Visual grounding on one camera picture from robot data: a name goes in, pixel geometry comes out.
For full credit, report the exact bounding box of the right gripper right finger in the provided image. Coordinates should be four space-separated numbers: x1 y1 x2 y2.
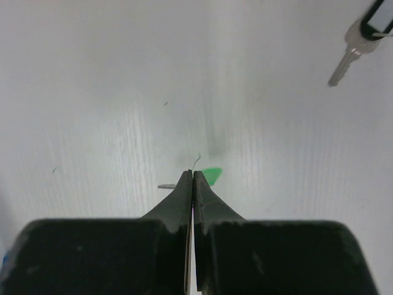
192 171 378 294

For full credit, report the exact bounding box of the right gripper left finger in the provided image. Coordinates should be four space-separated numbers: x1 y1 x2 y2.
1 171 192 294

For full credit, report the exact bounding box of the green tag key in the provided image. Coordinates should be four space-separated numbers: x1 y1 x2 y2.
158 167 222 189

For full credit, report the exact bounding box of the black tag key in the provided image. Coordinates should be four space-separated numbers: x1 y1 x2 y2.
328 0 392 87

